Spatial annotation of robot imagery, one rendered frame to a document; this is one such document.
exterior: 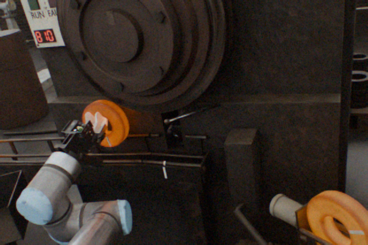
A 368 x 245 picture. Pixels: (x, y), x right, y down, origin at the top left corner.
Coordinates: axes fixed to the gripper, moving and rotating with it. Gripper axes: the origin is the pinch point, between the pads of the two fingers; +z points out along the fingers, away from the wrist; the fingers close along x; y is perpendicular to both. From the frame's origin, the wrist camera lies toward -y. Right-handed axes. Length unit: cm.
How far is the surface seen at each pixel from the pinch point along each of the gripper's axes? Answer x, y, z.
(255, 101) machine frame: -47.0, 0.4, 7.1
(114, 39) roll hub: -19.9, 29.1, -5.2
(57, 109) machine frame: 23.9, -1.2, 6.0
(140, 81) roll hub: -23.6, 18.6, -7.3
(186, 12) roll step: -36.4, 30.8, 1.0
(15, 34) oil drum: 211, -41, 165
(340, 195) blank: -68, -1, -21
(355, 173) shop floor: -79, -110, 77
